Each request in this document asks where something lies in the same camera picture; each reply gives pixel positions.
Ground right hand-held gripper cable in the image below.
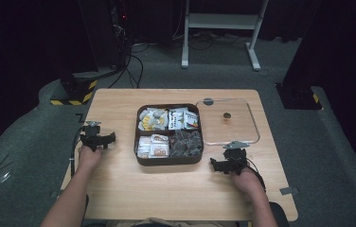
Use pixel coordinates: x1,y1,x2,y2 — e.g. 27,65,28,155
245,156,267,193

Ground person's right hand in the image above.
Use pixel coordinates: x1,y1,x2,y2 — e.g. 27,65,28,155
230,166,263,196

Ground white metal stand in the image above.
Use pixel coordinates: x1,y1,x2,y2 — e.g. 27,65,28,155
181,0,271,72

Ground pile of white orange packets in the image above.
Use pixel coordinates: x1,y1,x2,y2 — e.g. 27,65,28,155
136,133,170,159

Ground black stand base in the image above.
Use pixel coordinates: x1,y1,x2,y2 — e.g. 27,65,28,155
275,82,323,111

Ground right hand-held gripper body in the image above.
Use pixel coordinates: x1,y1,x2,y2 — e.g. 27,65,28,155
222,140,251,176

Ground brown four-compartment snack box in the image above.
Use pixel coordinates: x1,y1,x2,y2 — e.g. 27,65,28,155
133,103,205,167

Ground pile of yellow white packets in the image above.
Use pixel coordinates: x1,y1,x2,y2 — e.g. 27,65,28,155
138,107,169,131

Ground person's left hand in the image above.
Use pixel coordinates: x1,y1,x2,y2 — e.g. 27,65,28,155
78,145,103,173

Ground grey tape strip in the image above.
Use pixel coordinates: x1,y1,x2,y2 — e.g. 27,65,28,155
278,186,300,196

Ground black floor cables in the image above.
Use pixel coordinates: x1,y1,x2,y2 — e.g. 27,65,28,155
107,40,151,90

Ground white packet with colourful print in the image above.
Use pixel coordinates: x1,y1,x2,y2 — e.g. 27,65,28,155
183,110,200,131

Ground black stand with striped base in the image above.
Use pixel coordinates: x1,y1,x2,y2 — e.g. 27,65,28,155
49,70,99,107

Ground white packet with black print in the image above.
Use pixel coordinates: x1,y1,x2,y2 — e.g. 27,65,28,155
168,108,185,131

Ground pile of dark wrapped candies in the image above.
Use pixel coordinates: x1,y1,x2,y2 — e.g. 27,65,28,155
169,130,204,158

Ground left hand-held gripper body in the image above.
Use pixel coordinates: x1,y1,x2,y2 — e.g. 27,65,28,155
80,120,110,152

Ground clear lid with dark knob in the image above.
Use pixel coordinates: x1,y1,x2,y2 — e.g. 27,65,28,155
195,97,261,147

